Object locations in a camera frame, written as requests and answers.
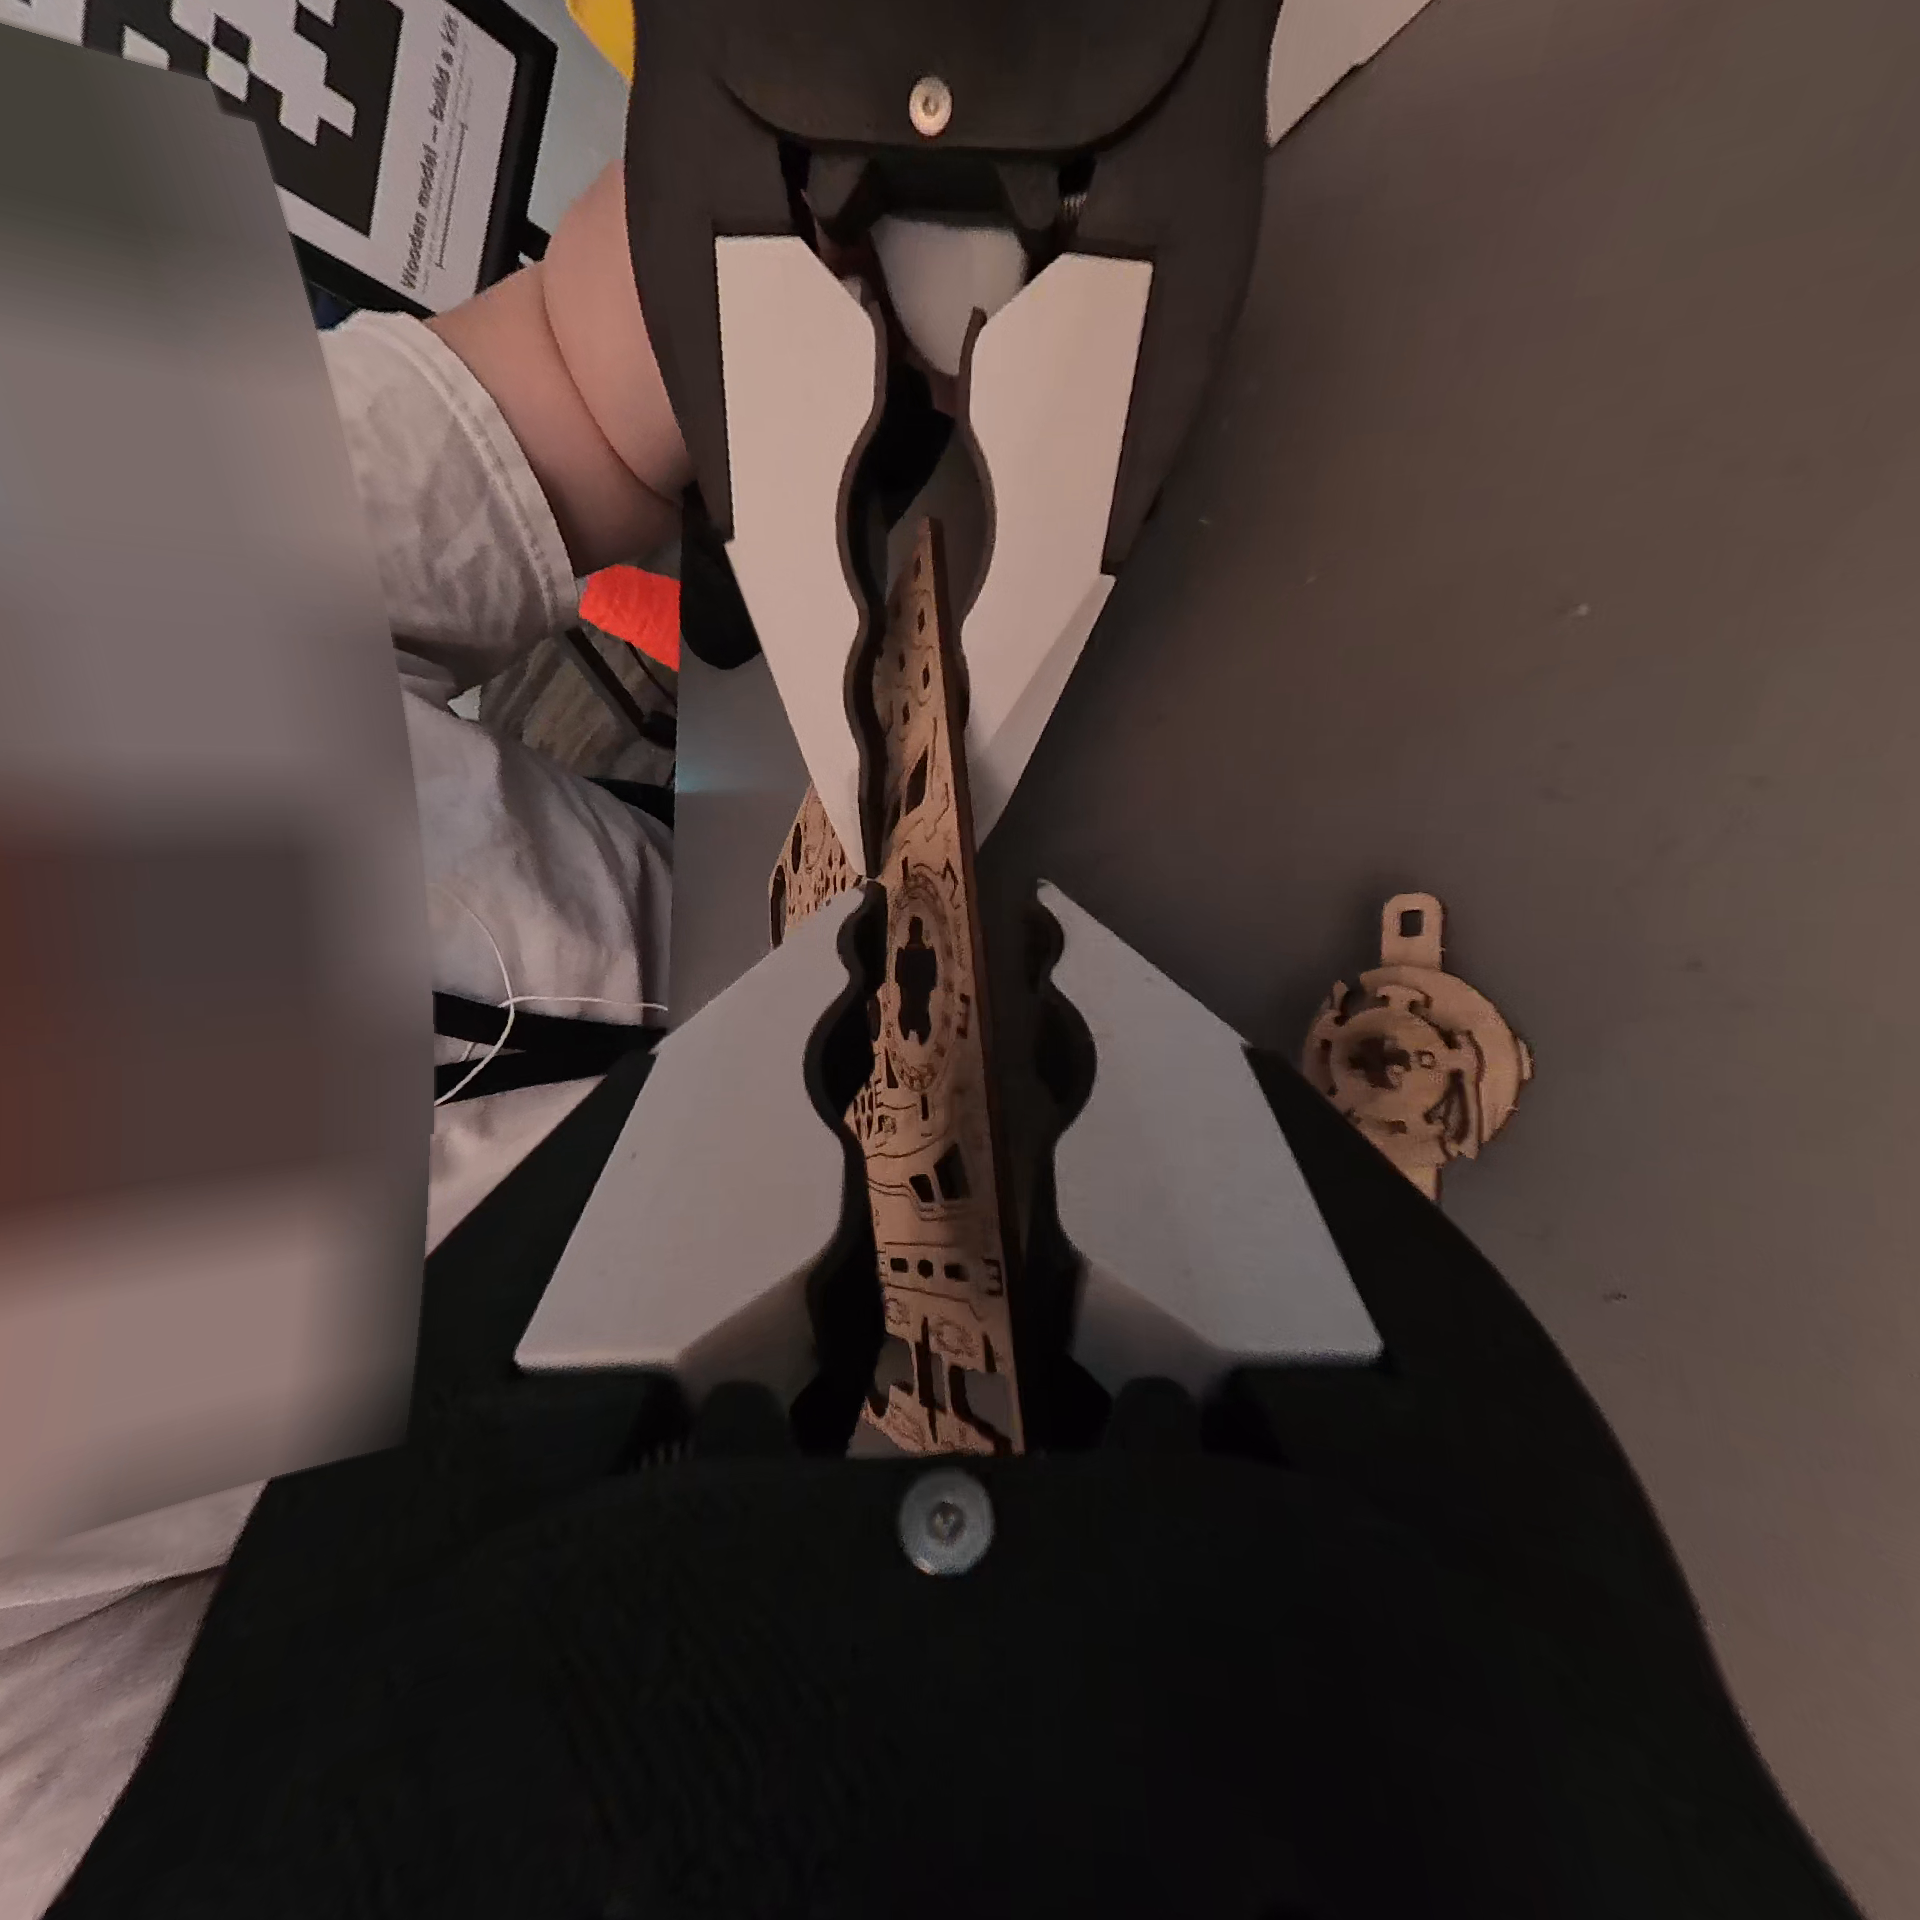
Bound laser-cut plywood sheet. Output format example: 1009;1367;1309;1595
768;518;1037;1462

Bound orange object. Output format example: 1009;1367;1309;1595
576;562;682;677

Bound black strap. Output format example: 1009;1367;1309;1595
434;991;671;1104

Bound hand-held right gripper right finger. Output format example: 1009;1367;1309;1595
993;881;1385;1455

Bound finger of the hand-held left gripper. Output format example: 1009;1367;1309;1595
713;230;903;885
944;253;1157;861

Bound person's left forearm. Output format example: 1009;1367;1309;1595
427;151;700;519

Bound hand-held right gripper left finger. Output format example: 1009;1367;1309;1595
514;881;884;1449

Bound round wooden model assembly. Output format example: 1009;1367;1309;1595
1303;891;1536;1210

